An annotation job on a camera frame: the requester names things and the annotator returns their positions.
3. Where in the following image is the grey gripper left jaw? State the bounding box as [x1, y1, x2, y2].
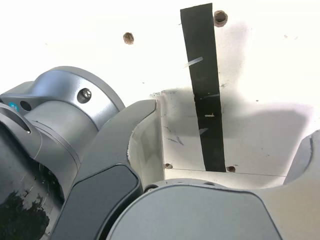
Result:
[49, 99, 166, 240]

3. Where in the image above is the black tape strip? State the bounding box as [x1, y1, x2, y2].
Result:
[179, 2, 227, 173]

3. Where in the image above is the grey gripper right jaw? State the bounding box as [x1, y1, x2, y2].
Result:
[106, 129, 320, 240]

